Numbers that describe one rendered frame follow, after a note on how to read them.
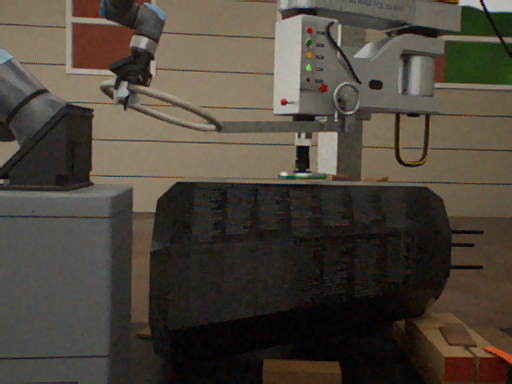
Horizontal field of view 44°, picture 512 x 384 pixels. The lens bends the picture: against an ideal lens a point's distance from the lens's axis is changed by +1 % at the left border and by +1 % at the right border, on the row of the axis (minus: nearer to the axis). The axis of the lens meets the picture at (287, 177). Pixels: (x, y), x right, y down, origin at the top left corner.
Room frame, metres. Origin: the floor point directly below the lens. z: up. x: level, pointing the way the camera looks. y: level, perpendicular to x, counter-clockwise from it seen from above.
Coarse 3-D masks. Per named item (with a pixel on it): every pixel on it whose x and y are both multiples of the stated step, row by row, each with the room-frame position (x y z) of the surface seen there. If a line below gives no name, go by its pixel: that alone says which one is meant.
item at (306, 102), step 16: (304, 16) 2.65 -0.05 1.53; (288, 32) 2.72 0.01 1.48; (336, 32) 2.74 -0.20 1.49; (288, 48) 2.72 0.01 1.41; (320, 48) 2.69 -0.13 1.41; (336, 48) 2.74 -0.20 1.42; (288, 64) 2.71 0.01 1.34; (320, 64) 2.69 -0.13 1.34; (336, 64) 2.74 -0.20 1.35; (288, 80) 2.71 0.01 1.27; (336, 80) 2.74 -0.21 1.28; (288, 96) 2.71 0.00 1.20; (304, 96) 2.65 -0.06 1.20; (320, 96) 2.70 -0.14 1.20; (288, 112) 2.71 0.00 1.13; (304, 112) 2.65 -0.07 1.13; (320, 112) 2.70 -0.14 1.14
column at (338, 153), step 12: (348, 36) 3.60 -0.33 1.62; (360, 36) 3.65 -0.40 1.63; (324, 120) 3.68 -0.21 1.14; (336, 120) 3.58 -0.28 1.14; (360, 120) 3.66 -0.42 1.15; (348, 132) 3.62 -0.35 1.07; (360, 132) 3.66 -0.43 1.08; (324, 144) 3.67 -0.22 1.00; (336, 144) 3.58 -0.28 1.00; (348, 144) 3.62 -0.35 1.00; (360, 144) 3.67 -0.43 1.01; (324, 156) 3.67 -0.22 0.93; (336, 156) 3.57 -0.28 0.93; (348, 156) 3.62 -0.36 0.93; (360, 156) 3.67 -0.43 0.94; (324, 168) 3.67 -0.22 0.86; (336, 168) 3.57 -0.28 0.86; (348, 168) 3.62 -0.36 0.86; (360, 168) 3.67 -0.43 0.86
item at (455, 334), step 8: (416, 320) 2.75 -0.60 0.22; (424, 320) 2.75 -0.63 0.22; (432, 320) 2.76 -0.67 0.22; (424, 328) 2.67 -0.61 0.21; (432, 328) 2.67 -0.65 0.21; (440, 328) 2.65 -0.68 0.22; (448, 328) 2.65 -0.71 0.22; (456, 328) 2.66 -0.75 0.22; (464, 328) 2.66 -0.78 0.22; (448, 336) 2.54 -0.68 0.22; (456, 336) 2.54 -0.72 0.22; (464, 336) 2.55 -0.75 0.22; (448, 344) 2.47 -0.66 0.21; (456, 344) 2.45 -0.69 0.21; (464, 344) 2.45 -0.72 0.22; (472, 344) 2.45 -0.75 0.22
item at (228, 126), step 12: (216, 132) 2.50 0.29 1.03; (228, 132) 2.52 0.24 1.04; (240, 132) 2.55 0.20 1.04; (252, 132) 2.57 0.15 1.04; (264, 132) 2.60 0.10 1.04; (276, 132) 2.64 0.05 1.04; (288, 132) 2.67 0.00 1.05; (300, 132) 2.70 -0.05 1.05; (312, 132) 2.74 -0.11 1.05; (324, 132) 2.77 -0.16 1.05; (336, 132) 2.81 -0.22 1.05
